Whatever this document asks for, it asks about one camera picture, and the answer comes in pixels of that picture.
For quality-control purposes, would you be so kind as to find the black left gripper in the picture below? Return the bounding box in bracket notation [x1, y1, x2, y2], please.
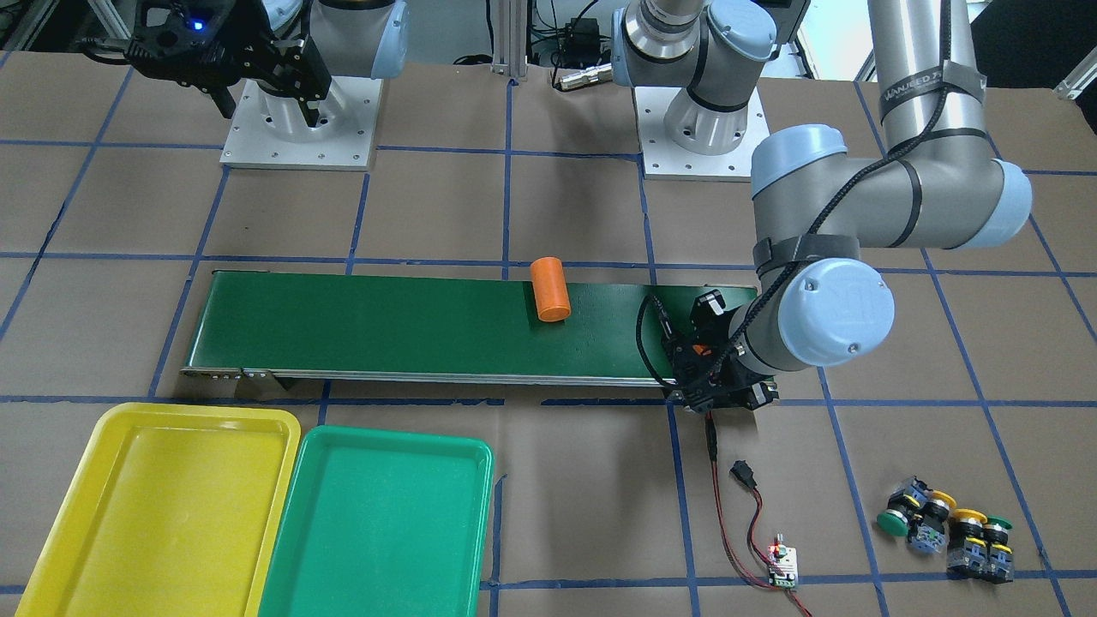
[661, 291, 779, 414]

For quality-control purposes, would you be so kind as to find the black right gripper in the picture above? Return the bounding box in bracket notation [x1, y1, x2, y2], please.
[124, 1, 332, 128]

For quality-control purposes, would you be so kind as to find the plain orange cylinder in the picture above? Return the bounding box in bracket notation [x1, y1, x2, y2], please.
[530, 256, 572, 323]

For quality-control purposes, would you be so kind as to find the green mushroom push button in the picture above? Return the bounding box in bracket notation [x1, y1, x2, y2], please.
[875, 476, 929, 536]

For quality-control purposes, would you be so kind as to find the yellow mushroom push button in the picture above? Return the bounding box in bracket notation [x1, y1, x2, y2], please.
[908, 489, 955, 554]

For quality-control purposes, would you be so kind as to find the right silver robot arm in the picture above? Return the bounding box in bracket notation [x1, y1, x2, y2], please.
[116, 1, 409, 143]

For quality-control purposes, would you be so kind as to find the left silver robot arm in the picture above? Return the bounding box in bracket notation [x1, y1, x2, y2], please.
[612, 1, 1032, 413]

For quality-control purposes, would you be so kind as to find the small motor controller board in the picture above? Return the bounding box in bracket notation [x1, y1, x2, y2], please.
[765, 534, 800, 590]

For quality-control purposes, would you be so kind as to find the green conveyor belt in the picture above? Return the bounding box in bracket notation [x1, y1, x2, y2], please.
[179, 270, 781, 412]

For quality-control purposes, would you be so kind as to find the green plastic tray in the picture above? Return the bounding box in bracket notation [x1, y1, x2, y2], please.
[259, 425, 495, 616]

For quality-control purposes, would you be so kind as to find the yellow plastic tray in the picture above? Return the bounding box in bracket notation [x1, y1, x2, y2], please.
[16, 402, 302, 616]

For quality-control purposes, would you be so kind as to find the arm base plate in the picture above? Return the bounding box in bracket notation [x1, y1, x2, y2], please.
[219, 75, 387, 171]
[633, 87, 770, 183]

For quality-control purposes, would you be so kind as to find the red black power cable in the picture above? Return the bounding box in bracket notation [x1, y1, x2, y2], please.
[704, 410, 815, 617]

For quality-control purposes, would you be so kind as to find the aluminium frame post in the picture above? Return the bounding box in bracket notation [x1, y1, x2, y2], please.
[487, 1, 533, 83]

